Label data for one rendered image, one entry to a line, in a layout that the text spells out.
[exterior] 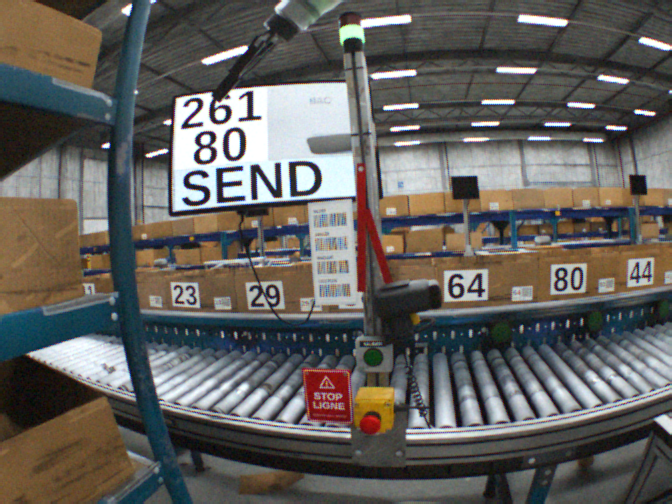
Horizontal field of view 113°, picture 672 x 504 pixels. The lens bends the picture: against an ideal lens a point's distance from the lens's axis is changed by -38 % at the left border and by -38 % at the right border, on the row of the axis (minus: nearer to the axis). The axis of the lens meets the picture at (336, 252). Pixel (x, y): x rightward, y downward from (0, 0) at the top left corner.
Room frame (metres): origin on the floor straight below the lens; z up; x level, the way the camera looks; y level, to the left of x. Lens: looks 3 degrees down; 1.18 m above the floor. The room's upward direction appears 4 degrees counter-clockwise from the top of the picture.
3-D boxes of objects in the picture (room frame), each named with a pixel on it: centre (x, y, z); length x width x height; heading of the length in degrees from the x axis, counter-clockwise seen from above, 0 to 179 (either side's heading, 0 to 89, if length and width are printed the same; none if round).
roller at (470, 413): (0.89, -0.34, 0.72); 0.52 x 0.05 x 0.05; 166
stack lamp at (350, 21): (0.68, -0.07, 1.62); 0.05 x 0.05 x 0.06
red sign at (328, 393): (0.66, 0.01, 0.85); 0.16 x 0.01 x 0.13; 76
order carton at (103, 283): (1.77, 1.33, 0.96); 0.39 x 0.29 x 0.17; 77
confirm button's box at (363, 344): (0.64, -0.06, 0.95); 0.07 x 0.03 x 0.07; 76
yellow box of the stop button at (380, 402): (0.61, -0.09, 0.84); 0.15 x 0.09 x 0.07; 76
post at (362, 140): (0.67, -0.07, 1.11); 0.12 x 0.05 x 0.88; 76
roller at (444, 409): (0.90, -0.27, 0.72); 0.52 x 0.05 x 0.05; 166
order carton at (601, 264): (1.21, -0.94, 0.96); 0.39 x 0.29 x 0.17; 76
